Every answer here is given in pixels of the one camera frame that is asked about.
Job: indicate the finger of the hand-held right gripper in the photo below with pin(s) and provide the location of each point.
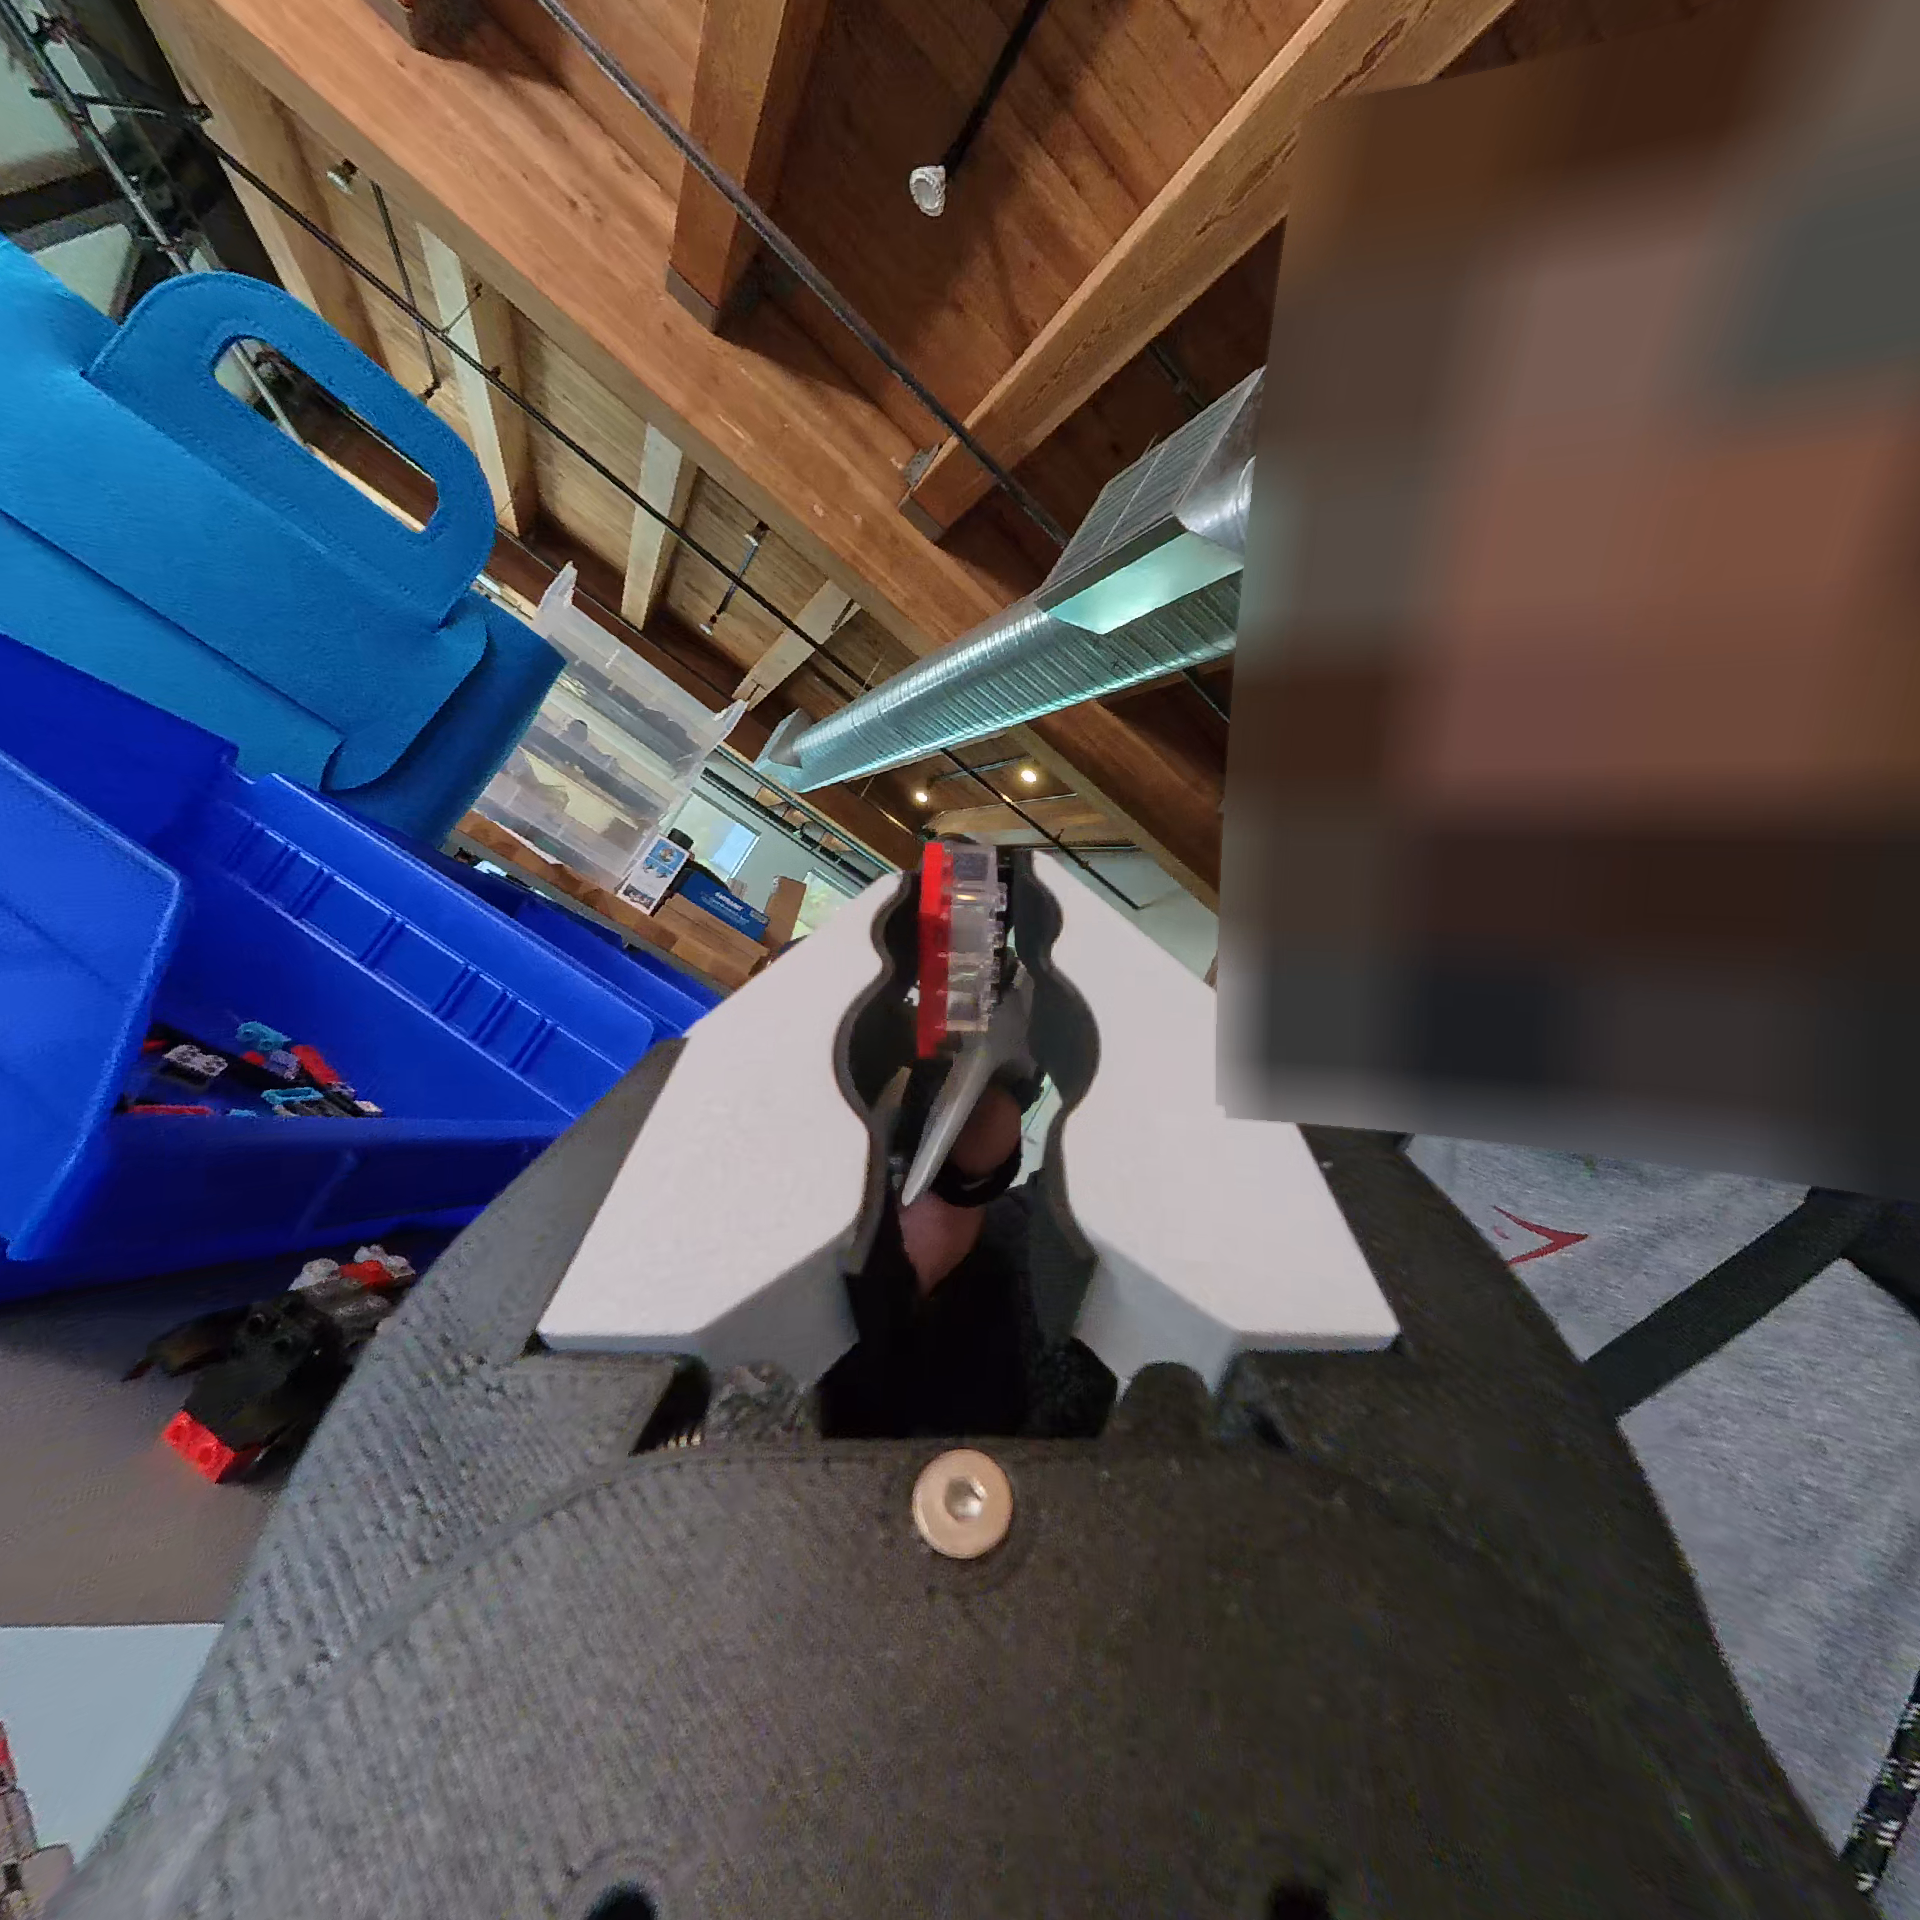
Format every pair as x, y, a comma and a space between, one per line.
953, 1124

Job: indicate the light blue instruction booklet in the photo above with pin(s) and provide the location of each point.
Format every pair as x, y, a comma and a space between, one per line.
90, 1724

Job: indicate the silver ventilation duct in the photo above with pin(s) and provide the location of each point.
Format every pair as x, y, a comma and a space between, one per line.
975, 691

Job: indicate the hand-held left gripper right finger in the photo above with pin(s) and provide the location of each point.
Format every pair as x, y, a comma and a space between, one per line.
1214, 1214

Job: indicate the blue plastic storage bin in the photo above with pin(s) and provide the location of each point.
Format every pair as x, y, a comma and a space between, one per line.
375, 1201
662, 974

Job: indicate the hanging light bulb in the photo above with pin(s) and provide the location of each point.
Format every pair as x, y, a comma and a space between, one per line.
932, 187

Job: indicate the red and clear brick assembly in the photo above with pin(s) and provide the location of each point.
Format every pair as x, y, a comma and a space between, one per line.
953, 961

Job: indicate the partly built brick model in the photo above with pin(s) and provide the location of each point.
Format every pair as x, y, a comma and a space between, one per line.
255, 1382

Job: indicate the teal felt bag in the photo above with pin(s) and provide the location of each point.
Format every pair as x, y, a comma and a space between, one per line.
225, 570

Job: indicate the person's right forearm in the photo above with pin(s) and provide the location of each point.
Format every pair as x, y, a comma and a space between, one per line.
1020, 1320

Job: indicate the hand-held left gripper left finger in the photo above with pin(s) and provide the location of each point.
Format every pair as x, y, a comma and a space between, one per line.
720, 1185

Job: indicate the pile of loose bricks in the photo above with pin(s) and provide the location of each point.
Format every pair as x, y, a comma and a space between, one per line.
270, 1068

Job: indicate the clear plastic organizer box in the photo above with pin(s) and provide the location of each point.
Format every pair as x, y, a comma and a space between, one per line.
600, 750

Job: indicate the person's right hand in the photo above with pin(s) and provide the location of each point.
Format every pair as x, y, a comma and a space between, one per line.
937, 1243

